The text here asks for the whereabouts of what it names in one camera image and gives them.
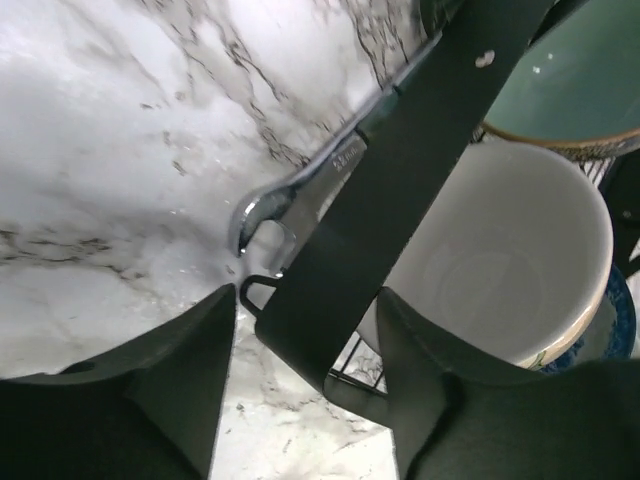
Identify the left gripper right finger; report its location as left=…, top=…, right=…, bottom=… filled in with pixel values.
left=376, top=288, right=639, bottom=479

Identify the mint green floral bowl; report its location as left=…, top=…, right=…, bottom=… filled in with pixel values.
left=482, top=0, right=639, bottom=161

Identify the black wire dish rack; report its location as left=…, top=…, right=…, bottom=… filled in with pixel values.
left=241, top=0, right=640, bottom=431

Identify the silver wrench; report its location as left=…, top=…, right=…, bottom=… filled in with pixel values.
left=228, top=35, right=441, bottom=276

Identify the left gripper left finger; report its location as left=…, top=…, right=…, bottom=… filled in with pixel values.
left=1, top=284, right=236, bottom=479

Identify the blue floral bowl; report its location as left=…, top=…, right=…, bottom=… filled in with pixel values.
left=540, top=265, right=637, bottom=374

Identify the beige floral bowl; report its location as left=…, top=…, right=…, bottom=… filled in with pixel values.
left=385, top=141, right=613, bottom=370

